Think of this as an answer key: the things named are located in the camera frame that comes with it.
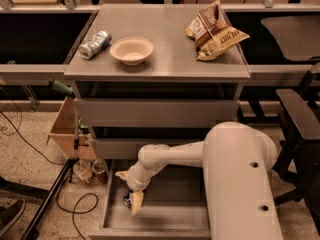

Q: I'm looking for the grey drawer cabinet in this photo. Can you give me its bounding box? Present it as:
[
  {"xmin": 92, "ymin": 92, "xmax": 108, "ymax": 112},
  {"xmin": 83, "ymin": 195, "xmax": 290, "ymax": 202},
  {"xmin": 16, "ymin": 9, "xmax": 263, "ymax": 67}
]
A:
[{"xmin": 64, "ymin": 4, "xmax": 249, "ymax": 145}]

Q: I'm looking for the black tripod leg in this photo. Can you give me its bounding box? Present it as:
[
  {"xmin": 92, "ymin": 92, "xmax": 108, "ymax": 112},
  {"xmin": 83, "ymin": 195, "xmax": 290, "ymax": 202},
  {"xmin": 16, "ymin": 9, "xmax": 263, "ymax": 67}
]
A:
[{"xmin": 21, "ymin": 159, "xmax": 77, "ymax": 240}]

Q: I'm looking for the grey drawer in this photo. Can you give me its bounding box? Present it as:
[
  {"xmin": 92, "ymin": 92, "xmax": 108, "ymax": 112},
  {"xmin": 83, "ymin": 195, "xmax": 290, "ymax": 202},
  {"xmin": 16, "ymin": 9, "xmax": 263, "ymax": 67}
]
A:
[
  {"xmin": 74, "ymin": 98, "xmax": 239, "ymax": 128},
  {"xmin": 88, "ymin": 160, "xmax": 211, "ymax": 240},
  {"xmin": 92, "ymin": 139, "xmax": 209, "ymax": 163}
]

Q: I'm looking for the silver crushed can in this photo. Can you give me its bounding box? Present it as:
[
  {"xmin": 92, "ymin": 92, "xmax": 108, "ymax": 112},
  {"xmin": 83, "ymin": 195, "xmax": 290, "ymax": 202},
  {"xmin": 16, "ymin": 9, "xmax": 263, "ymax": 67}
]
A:
[{"xmin": 78, "ymin": 31, "xmax": 112, "ymax": 60}]

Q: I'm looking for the clear plastic cup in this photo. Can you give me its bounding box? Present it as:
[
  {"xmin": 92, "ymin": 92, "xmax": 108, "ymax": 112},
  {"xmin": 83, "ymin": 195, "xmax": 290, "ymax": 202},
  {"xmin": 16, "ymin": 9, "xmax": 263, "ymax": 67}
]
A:
[
  {"xmin": 73, "ymin": 159, "xmax": 93, "ymax": 184},
  {"xmin": 92, "ymin": 159, "xmax": 107, "ymax": 184}
]

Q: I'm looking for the dark shoe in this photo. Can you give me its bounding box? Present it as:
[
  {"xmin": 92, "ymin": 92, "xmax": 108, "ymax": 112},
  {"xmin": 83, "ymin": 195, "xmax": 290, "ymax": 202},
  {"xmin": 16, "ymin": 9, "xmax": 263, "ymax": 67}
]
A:
[{"xmin": 0, "ymin": 199, "xmax": 26, "ymax": 237}]

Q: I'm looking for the green handled tool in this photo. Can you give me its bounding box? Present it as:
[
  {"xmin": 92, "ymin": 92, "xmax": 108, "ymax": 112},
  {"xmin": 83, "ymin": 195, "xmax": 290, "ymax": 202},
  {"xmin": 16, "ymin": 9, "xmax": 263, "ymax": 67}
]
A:
[{"xmin": 49, "ymin": 79, "xmax": 74, "ymax": 97}]

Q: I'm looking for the blue pepsi can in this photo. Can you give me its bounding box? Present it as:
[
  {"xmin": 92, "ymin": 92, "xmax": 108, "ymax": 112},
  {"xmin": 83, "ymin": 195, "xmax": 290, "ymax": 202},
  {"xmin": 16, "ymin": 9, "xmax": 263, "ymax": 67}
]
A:
[{"xmin": 123, "ymin": 191, "xmax": 133, "ymax": 209}]

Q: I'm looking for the brown chip bag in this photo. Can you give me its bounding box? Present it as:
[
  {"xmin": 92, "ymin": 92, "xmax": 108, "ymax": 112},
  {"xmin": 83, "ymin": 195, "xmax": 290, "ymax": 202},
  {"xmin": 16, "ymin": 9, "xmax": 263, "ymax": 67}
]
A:
[{"xmin": 184, "ymin": 0, "xmax": 249, "ymax": 61}]

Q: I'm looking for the grey middle drawer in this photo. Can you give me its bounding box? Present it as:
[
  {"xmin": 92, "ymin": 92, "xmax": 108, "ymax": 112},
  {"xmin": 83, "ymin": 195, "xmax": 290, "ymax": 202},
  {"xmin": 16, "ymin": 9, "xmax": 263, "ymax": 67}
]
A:
[{"xmin": 92, "ymin": 139, "xmax": 209, "ymax": 163}]

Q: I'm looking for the black floor cable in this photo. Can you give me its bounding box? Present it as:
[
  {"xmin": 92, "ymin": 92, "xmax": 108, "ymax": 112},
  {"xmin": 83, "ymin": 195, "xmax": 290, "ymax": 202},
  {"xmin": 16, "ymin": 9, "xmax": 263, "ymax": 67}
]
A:
[{"xmin": 55, "ymin": 183, "xmax": 100, "ymax": 240}]

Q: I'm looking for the black office chair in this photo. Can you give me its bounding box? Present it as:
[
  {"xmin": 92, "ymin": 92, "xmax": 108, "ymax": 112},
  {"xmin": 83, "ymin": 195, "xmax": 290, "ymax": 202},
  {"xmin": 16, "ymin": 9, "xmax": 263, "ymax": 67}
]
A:
[{"xmin": 262, "ymin": 14, "xmax": 320, "ymax": 224}]

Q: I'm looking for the beige paper bowl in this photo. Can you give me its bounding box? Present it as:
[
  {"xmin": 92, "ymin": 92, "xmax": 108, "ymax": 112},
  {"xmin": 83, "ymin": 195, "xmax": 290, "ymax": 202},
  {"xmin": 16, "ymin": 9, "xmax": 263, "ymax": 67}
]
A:
[{"xmin": 110, "ymin": 37, "xmax": 154, "ymax": 66}]

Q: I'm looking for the grey bottom drawer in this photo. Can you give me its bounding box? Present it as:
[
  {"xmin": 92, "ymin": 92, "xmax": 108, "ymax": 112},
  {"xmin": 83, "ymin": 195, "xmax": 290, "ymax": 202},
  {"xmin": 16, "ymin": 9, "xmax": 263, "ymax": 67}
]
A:
[{"xmin": 88, "ymin": 160, "xmax": 211, "ymax": 240}]

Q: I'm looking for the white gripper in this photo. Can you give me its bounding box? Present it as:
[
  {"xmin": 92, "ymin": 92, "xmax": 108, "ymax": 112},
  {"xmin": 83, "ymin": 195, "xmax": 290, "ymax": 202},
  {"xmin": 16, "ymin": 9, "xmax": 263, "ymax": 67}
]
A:
[{"xmin": 115, "ymin": 162, "xmax": 151, "ymax": 215}]

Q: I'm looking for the grey top drawer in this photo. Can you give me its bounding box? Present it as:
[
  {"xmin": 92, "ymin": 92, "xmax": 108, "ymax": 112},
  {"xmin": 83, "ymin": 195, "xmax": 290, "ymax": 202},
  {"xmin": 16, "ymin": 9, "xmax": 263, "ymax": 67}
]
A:
[{"xmin": 74, "ymin": 98, "xmax": 239, "ymax": 128}]

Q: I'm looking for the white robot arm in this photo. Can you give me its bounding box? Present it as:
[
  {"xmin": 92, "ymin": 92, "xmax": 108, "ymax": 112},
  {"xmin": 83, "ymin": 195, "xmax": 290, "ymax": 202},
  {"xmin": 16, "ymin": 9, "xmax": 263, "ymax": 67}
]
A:
[{"xmin": 116, "ymin": 122, "xmax": 283, "ymax": 240}]

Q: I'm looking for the cardboard box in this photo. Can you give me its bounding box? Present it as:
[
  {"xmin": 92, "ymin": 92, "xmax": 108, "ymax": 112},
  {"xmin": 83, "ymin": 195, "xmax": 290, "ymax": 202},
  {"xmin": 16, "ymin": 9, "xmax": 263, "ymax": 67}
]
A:
[{"xmin": 48, "ymin": 97, "xmax": 96, "ymax": 161}]

